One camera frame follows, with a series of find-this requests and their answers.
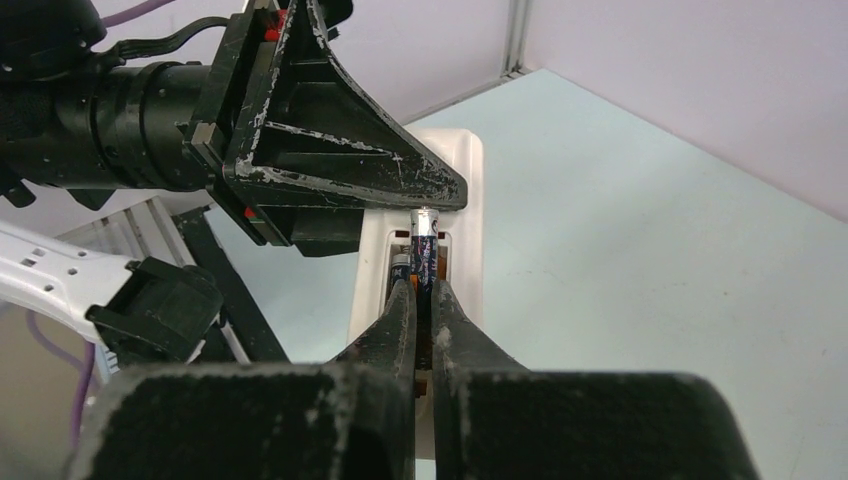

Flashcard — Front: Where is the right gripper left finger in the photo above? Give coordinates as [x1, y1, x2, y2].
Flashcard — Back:
[66, 281, 416, 479]

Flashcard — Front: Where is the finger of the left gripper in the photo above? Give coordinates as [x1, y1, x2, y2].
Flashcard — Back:
[245, 206, 364, 257]

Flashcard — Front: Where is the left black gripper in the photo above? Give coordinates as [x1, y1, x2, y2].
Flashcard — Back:
[39, 1, 468, 245]

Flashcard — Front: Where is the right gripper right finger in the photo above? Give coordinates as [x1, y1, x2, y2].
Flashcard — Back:
[431, 281, 758, 479]

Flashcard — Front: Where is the white remote control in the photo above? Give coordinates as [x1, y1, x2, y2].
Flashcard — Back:
[346, 127, 485, 399]

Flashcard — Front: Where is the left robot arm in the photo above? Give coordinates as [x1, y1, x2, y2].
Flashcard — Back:
[1, 1, 468, 257]

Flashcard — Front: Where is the left aluminium frame post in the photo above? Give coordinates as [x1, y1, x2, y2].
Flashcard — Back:
[402, 0, 534, 124]

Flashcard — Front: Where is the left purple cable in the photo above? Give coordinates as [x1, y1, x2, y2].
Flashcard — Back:
[26, 0, 177, 452]

